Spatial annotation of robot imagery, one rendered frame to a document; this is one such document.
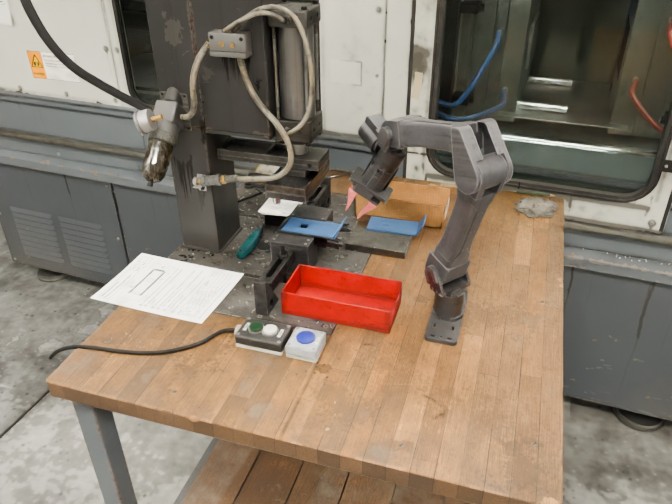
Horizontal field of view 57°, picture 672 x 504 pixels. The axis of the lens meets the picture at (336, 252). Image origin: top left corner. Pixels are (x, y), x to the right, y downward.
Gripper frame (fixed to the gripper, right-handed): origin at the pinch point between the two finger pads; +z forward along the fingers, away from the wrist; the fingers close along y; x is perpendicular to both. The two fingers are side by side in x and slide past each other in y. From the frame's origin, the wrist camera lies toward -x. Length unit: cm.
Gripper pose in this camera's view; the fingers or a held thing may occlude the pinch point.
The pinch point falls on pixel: (353, 211)
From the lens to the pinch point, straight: 150.5
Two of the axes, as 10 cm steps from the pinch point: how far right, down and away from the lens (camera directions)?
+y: -8.3, -5.5, -0.2
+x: -3.1, 4.9, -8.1
